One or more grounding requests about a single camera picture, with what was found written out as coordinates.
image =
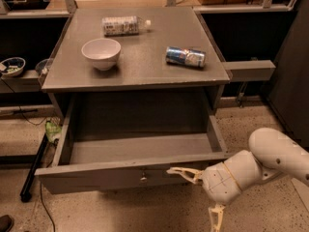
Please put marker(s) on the grey drawer cabinet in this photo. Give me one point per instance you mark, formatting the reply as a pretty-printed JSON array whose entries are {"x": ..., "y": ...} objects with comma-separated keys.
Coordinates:
[{"x": 141, "y": 66}]

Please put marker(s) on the blue patterned bowl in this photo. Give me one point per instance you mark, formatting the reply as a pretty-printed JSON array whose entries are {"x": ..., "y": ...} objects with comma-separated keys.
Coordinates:
[{"x": 12, "y": 66}]

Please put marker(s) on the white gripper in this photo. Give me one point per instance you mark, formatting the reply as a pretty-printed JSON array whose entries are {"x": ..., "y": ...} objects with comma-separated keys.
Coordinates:
[{"x": 219, "y": 184}]

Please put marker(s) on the grey top drawer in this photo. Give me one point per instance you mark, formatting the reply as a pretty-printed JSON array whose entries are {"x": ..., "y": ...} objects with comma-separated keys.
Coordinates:
[{"x": 126, "y": 140}]

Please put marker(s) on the black metal table leg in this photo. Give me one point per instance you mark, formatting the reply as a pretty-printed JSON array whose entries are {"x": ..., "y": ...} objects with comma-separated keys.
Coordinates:
[{"x": 25, "y": 194}]

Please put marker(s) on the plastic water bottle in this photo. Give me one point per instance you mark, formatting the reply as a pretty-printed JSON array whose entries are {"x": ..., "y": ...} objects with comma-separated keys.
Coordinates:
[{"x": 124, "y": 25}]

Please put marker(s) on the white ceramic bowl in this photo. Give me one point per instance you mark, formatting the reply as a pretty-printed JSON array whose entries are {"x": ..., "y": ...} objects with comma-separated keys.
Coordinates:
[{"x": 102, "y": 53}]

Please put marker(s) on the small clear cup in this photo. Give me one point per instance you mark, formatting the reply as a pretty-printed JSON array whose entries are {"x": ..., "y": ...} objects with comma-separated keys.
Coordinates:
[{"x": 43, "y": 66}]

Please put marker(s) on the dark shoe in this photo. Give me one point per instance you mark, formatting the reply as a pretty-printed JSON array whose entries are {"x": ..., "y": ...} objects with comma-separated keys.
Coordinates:
[{"x": 6, "y": 223}]

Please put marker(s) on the green snack bag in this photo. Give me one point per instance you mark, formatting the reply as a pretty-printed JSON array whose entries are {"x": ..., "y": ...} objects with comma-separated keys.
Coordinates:
[{"x": 52, "y": 131}]

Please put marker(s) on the grey side shelf block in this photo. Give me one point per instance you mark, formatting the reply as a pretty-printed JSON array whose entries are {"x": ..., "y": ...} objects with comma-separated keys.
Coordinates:
[{"x": 254, "y": 70}]

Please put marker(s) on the blue silver drink can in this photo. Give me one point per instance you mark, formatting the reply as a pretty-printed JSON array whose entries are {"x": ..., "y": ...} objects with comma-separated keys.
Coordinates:
[{"x": 185, "y": 57}]

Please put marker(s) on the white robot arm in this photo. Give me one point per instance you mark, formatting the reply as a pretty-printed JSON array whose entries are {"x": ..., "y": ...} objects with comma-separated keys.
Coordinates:
[{"x": 271, "y": 154}]

